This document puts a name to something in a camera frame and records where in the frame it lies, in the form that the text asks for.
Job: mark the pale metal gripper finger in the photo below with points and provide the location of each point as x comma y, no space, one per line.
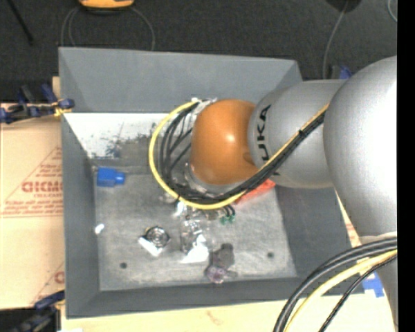
200,234
186,239

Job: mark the clear round glass thing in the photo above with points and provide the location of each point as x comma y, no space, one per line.
157,236

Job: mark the blue plastic block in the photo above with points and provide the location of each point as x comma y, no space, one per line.
109,177

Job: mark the orange-red flat thing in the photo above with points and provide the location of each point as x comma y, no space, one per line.
259,193

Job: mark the grey metal bin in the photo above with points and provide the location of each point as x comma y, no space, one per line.
131,202

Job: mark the brown cardboard board, red print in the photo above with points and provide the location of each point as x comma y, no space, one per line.
27,247

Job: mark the small white scrap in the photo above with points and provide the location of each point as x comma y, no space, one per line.
99,228

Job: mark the grey and purple toy animal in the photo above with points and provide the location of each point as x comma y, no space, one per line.
221,259

